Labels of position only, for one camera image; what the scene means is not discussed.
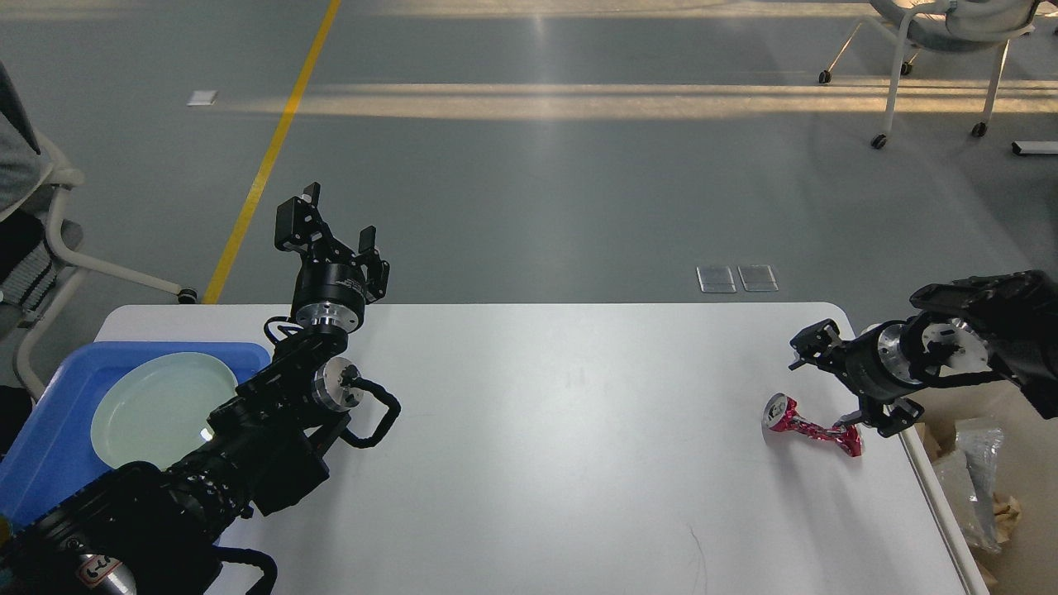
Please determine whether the blue plastic tray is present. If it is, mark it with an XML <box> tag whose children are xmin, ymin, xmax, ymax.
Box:
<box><xmin>2</xmin><ymin>341</ymin><xmax>269</xmax><ymax>530</ymax></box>

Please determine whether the white chair base left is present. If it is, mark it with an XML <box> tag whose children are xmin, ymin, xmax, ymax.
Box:
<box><xmin>12</xmin><ymin>132</ymin><xmax>199</xmax><ymax>402</ymax></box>

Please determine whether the foil tray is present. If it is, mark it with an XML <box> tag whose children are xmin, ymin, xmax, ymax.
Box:
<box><xmin>931</xmin><ymin>417</ymin><xmax>1005</xmax><ymax>554</ymax></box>

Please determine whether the white floor tag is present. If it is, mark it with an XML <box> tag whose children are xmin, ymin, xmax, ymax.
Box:
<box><xmin>186</xmin><ymin>89</ymin><xmax>218</xmax><ymax>107</ymax></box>

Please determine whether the crumpled brown paper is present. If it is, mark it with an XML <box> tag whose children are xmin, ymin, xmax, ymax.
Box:
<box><xmin>991</xmin><ymin>493</ymin><xmax>1022</xmax><ymax>545</ymax></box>

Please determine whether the white bar on floor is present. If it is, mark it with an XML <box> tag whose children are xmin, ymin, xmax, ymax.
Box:
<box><xmin>1010</xmin><ymin>140</ymin><xmax>1058</xmax><ymax>157</ymax></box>

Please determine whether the clear floor plate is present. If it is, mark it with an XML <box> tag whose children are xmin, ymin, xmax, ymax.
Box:
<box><xmin>696</xmin><ymin>266</ymin><xmax>737</xmax><ymax>294</ymax></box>
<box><xmin>737</xmin><ymin>264</ymin><xmax>779</xmax><ymax>293</ymax></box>

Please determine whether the mint green plate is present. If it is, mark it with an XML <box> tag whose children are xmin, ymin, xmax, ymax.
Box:
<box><xmin>89</xmin><ymin>353</ymin><xmax>236</xmax><ymax>469</ymax></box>

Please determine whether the left clear floor plate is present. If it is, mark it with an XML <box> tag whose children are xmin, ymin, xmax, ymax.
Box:
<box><xmin>696</xmin><ymin>266</ymin><xmax>737</xmax><ymax>294</ymax></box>

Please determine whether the right clear floor plate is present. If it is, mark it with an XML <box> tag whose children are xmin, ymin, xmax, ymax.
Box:
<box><xmin>737</xmin><ymin>264</ymin><xmax>779</xmax><ymax>293</ymax></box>

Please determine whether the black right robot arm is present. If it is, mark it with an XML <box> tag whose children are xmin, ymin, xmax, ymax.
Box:
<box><xmin>790</xmin><ymin>270</ymin><xmax>1057</xmax><ymax>437</ymax></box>

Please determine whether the white rolling chair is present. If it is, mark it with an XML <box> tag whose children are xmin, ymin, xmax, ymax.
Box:
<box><xmin>817</xmin><ymin>1</ymin><xmax>1040</xmax><ymax>150</ymax></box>

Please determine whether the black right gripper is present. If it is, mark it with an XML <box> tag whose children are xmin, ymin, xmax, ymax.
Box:
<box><xmin>789</xmin><ymin>319</ymin><xmax>925</xmax><ymax>438</ymax></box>

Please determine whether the seated person in jacket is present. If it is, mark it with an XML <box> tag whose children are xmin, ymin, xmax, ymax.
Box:
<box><xmin>0</xmin><ymin>62</ymin><xmax>55</xmax><ymax>455</ymax></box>

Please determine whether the red shiny wrapper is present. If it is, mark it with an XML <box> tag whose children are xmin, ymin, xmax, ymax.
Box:
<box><xmin>762</xmin><ymin>393</ymin><xmax>863</xmax><ymax>457</ymax></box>

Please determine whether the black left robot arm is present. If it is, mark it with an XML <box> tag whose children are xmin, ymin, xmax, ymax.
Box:
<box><xmin>2</xmin><ymin>183</ymin><xmax>401</xmax><ymax>594</ymax></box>

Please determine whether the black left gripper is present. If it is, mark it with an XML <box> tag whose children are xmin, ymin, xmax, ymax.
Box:
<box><xmin>274</xmin><ymin>183</ymin><xmax>391</xmax><ymax>333</ymax></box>

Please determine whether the white plastic bin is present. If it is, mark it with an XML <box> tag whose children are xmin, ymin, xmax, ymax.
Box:
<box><xmin>899</xmin><ymin>382</ymin><xmax>1057</xmax><ymax>594</ymax></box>

